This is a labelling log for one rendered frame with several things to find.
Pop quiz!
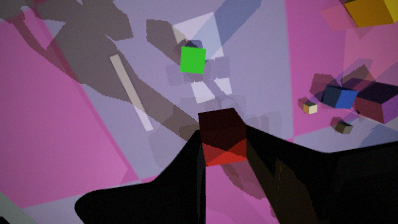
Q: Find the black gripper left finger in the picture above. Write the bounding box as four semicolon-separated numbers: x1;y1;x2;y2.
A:
74;130;206;224

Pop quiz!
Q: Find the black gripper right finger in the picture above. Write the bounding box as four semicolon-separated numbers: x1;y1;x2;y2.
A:
246;125;398;224

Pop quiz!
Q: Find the blue block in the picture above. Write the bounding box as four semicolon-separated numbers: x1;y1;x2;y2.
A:
320;86;359;109

